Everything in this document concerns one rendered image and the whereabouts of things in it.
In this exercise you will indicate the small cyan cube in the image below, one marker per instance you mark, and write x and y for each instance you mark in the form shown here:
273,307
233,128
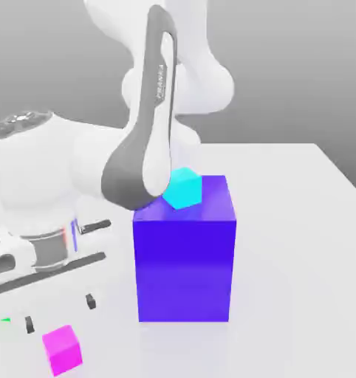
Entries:
185,189

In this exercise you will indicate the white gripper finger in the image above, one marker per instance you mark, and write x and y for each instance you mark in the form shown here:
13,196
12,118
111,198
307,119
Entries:
90,301
29,324

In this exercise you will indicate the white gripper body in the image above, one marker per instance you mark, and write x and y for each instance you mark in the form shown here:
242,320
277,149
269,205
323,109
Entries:
52,273

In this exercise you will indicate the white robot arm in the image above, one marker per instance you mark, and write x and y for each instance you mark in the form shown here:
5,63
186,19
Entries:
33,165

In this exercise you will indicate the large blue box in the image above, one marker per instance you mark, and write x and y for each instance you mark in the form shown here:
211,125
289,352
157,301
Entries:
184,265

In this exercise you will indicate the small magenta cube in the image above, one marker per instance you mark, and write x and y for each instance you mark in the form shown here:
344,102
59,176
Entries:
62,351

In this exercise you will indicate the small green cube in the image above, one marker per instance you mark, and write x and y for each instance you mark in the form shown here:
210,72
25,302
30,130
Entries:
6,319

